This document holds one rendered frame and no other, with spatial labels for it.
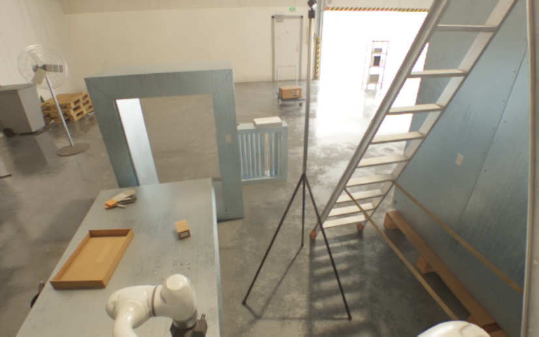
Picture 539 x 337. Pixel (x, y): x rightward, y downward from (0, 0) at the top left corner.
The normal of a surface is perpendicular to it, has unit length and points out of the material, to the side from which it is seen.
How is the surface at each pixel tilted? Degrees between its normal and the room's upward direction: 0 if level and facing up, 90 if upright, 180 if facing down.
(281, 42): 90
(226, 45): 90
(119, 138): 90
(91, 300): 0
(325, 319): 0
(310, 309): 0
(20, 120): 95
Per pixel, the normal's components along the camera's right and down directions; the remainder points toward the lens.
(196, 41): 0.15, 0.47
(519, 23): -0.99, 0.09
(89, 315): -0.02, -0.88
